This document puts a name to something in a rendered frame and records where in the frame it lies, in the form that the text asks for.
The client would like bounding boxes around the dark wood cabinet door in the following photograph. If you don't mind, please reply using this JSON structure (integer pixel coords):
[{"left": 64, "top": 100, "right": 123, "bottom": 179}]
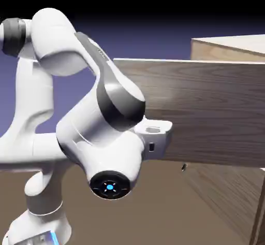
[{"left": 113, "top": 57, "right": 265, "bottom": 169}]

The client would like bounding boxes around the light wood cabinet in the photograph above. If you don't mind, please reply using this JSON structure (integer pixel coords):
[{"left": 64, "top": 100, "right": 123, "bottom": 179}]
[{"left": 182, "top": 34, "right": 265, "bottom": 245}]

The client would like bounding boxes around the wood grain cabinet door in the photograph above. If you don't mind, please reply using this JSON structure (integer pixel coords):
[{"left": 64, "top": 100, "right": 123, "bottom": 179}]
[{"left": 182, "top": 163, "right": 262, "bottom": 245}]

